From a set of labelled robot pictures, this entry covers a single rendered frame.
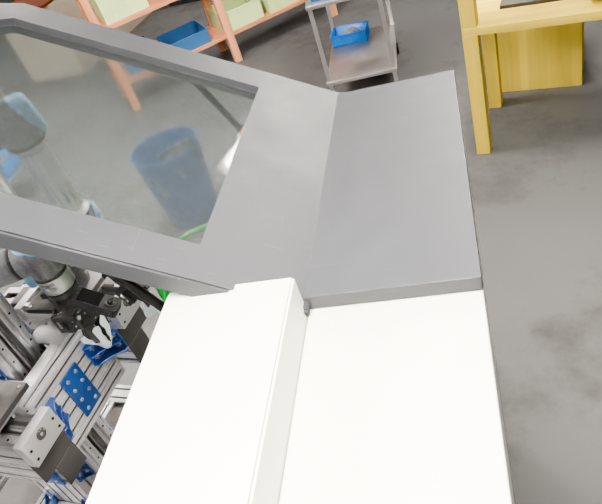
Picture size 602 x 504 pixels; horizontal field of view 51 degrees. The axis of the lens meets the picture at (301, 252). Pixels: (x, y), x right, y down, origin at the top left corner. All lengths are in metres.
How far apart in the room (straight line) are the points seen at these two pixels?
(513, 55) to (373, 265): 3.51
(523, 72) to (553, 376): 2.36
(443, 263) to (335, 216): 0.25
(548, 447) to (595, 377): 0.37
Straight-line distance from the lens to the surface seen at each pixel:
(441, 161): 1.23
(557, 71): 4.49
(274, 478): 0.83
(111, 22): 6.03
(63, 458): 2.03
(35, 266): 1.44
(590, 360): 2.79
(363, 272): 1.02
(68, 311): 1.54
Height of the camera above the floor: 2.17
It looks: 38 degrees down
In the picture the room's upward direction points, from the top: 21 degrees counter-clockwise
